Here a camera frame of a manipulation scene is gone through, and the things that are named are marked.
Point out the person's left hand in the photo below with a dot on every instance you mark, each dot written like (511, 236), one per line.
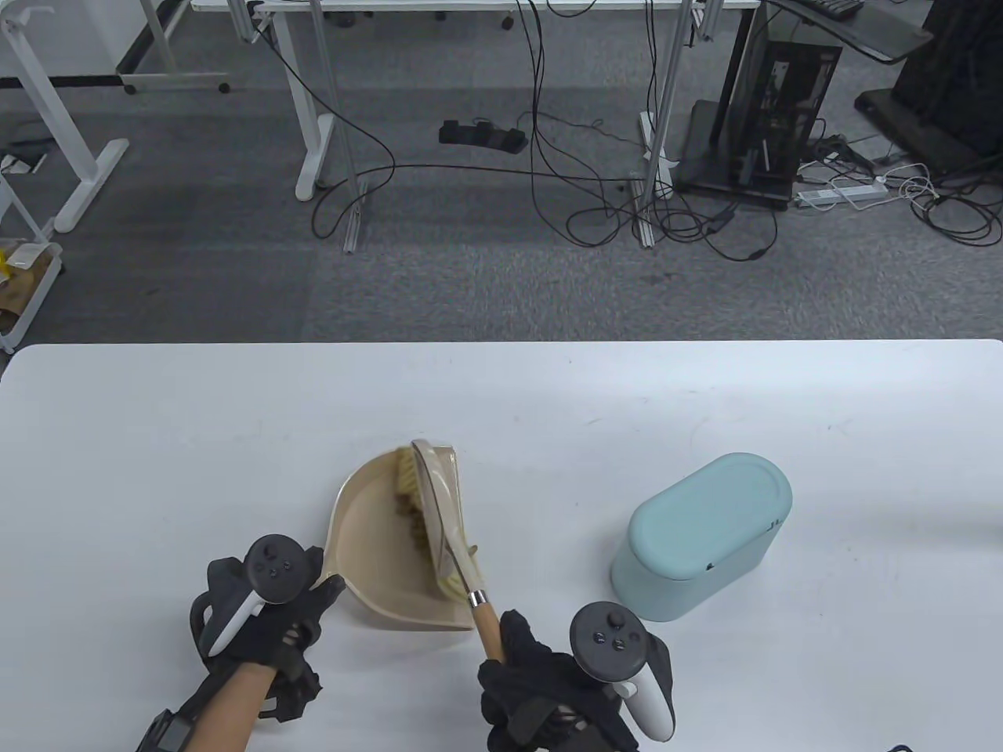
(298, 634)

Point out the person's right hand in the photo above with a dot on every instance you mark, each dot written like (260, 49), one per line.
(533, 689)

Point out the beige plastic dustpan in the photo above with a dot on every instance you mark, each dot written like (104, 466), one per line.
(368, 548)

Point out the light blue desktop trash can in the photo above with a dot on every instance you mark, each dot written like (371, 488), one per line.
(705, 517)

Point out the person's left forearm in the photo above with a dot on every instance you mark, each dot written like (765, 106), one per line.
(231, 713)

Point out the black and white controller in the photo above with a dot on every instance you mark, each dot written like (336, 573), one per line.
(270, 568)
(611, 638)

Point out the black wrist sensor module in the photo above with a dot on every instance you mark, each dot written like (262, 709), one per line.
(166, 732)

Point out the white table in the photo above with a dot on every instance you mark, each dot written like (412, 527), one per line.
(862, 470)

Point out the white desk with legs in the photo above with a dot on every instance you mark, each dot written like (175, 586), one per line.
(313, 149)

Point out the white desk leg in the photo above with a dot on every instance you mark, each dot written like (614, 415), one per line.
(78, 180)

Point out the white rolling stand base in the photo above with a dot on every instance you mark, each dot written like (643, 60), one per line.
(172, 78)

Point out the white power strip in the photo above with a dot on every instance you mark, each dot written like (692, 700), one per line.
(838, 193)

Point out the black computer tower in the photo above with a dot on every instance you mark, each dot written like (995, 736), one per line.
(752, 117)

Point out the black equipment stand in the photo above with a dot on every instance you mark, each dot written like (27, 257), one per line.
(948, 86)

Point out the dark glass desk top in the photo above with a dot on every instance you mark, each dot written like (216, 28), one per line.
(878, 31)

